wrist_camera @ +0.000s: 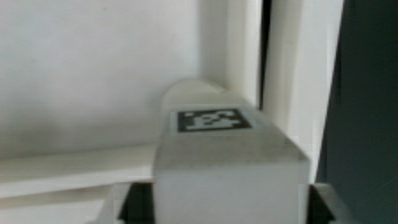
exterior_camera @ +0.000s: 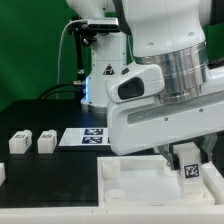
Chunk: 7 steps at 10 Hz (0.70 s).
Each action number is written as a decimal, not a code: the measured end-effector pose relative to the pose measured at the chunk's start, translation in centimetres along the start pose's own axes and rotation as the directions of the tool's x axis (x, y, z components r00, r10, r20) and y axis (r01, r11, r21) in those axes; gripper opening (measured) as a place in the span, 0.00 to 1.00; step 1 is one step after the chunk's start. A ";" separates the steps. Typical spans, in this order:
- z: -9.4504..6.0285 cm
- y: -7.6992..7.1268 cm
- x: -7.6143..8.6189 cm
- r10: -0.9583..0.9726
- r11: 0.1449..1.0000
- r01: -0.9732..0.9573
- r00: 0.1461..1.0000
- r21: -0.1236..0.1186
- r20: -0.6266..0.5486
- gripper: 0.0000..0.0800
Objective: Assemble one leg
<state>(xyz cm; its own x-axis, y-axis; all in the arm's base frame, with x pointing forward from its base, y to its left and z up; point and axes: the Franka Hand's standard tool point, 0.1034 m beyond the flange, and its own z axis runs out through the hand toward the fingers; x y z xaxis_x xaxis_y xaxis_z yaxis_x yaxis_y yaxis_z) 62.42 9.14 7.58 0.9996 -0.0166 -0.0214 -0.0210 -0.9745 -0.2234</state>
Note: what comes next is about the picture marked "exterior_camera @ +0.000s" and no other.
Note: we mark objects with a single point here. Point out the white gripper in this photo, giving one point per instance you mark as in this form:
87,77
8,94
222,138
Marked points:
137,120

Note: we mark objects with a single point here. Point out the white square tabletop part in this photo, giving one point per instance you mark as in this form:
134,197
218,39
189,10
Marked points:
142,181

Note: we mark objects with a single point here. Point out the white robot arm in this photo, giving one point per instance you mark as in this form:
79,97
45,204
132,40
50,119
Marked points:
168,94

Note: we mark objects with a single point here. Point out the white L-shaped obstacle fence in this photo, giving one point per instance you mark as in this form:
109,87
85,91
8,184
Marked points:
213,214

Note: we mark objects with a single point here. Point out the AprilTag base sheet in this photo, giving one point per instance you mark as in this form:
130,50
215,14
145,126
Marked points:
85,136

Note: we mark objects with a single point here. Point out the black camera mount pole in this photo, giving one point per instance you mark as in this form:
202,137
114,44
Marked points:
83,37

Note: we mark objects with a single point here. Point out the fixed camera on pole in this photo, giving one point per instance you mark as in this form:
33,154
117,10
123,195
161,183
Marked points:
103,24

